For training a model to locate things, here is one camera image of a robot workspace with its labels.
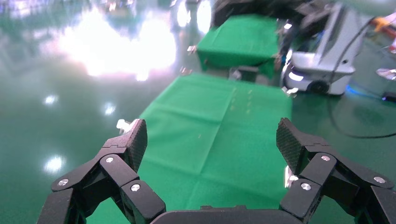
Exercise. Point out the green cloth covered table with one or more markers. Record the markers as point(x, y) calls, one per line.
point(238, 40)

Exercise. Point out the dark table base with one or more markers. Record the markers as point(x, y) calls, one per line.
point(244, 73)

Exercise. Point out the black robot upper structure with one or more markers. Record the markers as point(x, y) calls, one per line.
point(247, 7)

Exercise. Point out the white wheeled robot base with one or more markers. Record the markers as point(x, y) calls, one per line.
point(318, 65)

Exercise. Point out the silver cloth clip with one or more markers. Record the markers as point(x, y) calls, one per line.
point(185, 71)
point(289, 179)
point(289, 90)
point(191, 48)
point(122, 124)

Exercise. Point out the green table cloth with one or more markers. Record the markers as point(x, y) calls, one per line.
point(201, 139)

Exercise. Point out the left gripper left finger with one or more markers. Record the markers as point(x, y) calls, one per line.
point(117, 173)

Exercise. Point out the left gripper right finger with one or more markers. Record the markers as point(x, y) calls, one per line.
point(321, 173)

